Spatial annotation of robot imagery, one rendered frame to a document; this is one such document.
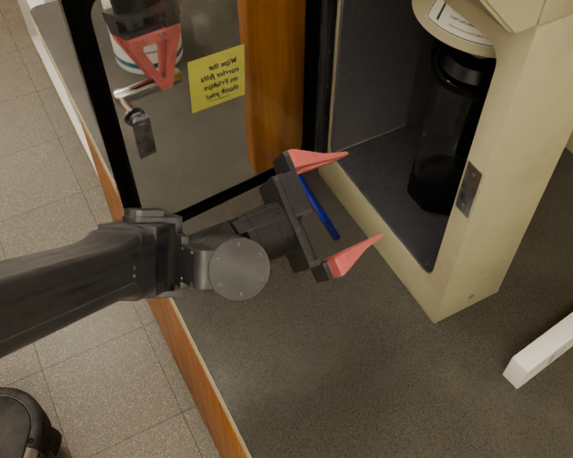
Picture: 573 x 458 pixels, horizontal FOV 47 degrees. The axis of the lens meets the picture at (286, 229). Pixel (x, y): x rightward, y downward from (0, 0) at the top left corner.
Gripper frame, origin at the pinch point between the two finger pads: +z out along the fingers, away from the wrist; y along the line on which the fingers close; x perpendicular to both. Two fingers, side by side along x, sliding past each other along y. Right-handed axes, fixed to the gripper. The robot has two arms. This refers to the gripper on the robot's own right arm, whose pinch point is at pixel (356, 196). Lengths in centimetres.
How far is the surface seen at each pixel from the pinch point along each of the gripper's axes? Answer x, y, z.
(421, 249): 13.3, -9.2, 11.5
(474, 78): -3.8, 7.3, 17.2
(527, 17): -24.9, 6.9, 8.2
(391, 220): 16.6, -4.1, 10.7
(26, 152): 185, 69, -34
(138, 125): 7.9, 17.3, -18.1
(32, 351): 140, 0, -52
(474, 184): -6.9, -3.6, 9.8
